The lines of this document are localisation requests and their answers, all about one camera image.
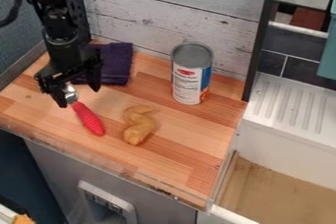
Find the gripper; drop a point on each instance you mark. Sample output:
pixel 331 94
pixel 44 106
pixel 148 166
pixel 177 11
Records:
pixel 65 57

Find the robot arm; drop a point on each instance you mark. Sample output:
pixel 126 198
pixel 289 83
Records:
pixel 61 2

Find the red spoon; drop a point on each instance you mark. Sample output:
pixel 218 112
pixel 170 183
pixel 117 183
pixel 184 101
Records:
pixel 89 121

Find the purple cloth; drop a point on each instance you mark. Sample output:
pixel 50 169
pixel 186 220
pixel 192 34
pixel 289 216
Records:
pixel 114 62

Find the yellow toy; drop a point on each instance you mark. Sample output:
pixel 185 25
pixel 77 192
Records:
pixel 139 124

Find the white can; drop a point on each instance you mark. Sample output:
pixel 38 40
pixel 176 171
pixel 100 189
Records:
pixel 191 77

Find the toy sink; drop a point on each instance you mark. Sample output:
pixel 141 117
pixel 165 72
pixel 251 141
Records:
pixel 289 116

